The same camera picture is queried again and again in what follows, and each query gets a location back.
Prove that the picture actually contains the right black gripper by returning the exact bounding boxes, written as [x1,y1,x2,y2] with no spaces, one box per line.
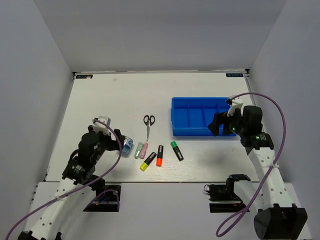
[207,106,247,136]

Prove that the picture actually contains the blue glue bottle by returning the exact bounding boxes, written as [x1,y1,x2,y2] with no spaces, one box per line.
[122,136,134,156]

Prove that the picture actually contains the green transparent eraser case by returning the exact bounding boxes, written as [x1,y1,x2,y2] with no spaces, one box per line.
[134,142,144,159]

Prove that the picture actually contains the pink eraser case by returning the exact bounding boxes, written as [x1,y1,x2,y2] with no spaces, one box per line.
[139,142,149,159]

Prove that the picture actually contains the yellow highlighter marker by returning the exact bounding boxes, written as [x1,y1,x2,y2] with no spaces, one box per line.
[140,152,157,171]

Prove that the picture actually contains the black handled scissors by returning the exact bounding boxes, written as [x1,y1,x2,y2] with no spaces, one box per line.
[143,115,156,142]

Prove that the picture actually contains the orange highlighter marker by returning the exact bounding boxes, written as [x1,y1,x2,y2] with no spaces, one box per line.
[156,145,164,167]

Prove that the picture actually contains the green highlighter marker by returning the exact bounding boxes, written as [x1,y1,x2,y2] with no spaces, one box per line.
[170,141,184,161]

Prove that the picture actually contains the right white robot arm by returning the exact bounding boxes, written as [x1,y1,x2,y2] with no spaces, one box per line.
[208,105,308,240]

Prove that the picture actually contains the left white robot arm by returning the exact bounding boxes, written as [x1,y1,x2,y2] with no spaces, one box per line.
[18,125,125,240]

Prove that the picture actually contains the blue plastic compartment tray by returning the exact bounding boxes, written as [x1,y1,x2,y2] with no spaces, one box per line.
[170,97,230,137]

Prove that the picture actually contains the right corner label sticker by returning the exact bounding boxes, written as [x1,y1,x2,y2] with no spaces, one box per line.
[225,72,244,78]

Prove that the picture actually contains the corner label sticker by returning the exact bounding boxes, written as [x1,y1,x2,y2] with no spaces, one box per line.
[225,72,244,78]
[75,74,93,79]

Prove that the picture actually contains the left corner label sticker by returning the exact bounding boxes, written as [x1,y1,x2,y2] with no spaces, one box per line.
[75,74,93,79]

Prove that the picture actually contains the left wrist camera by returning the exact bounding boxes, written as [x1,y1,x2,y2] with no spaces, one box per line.
[92,116,111,136]

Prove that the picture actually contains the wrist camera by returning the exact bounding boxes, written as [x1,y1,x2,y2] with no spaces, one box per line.
[226,95,243,117]
[92,116,111,136]

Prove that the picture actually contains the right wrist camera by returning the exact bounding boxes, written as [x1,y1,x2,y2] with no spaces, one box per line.
[226,95,243,117]

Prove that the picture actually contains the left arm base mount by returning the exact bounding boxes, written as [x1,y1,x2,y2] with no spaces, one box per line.
[83,184,122,213]

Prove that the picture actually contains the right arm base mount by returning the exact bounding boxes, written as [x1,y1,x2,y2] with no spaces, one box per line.
[203,174,251,213]

